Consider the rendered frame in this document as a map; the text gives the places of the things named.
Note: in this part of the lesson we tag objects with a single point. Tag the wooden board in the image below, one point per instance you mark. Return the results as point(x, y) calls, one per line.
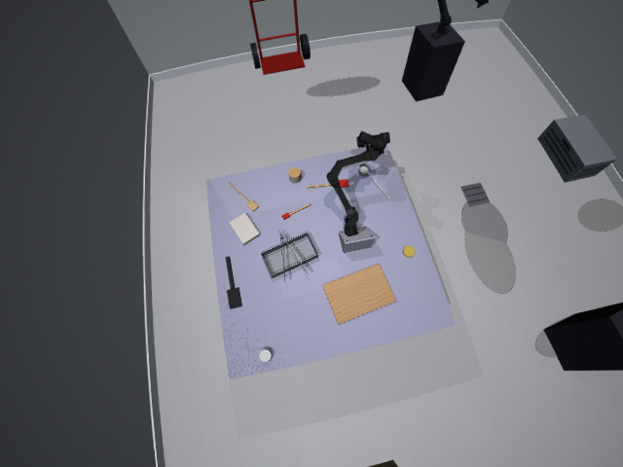
point(358, 293)

